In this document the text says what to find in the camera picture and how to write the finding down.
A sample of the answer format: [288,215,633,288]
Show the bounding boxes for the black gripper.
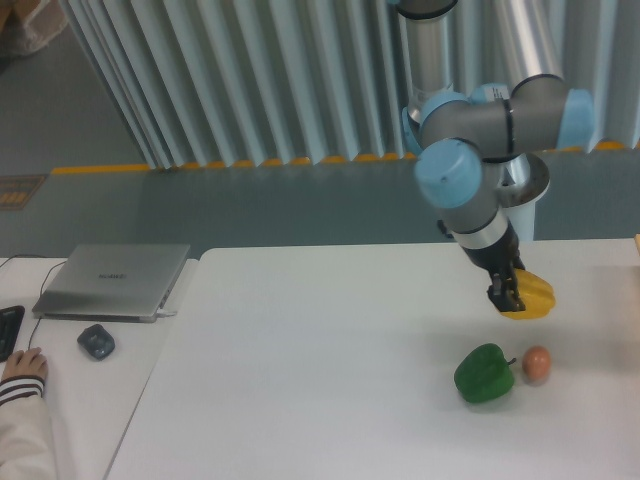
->
[462,219,526,313]

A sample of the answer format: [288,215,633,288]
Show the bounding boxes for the yellow bell pepper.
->
[500,269,556,320]

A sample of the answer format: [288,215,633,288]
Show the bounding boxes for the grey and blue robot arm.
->
[395,1,595,320]

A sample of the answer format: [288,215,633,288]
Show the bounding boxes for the round silver robot base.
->
[497,153,550,242]

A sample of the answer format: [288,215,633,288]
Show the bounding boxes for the forearm in white striped sleeve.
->
[1,376,58,479]

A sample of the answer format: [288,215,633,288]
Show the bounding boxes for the green bell pepper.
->
[453,343,515,404]

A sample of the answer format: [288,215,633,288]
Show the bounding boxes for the person's hand on mouse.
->
[1,347,49,398]

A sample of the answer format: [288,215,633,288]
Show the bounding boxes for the brown egg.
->
[522,345,552,383]

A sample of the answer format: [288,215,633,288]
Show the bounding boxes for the corrugated grey partition panel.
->
[58,0,566,170]

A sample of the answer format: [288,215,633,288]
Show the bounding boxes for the silver closed laptop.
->
[32,244,190,323]

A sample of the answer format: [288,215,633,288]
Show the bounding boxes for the white side desk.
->
[1,258,198,479]

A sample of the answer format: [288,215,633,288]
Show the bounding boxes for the black keyboard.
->
[0,305,25,362]

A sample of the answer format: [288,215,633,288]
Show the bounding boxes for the black laptop cable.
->
[0,255,69,351]

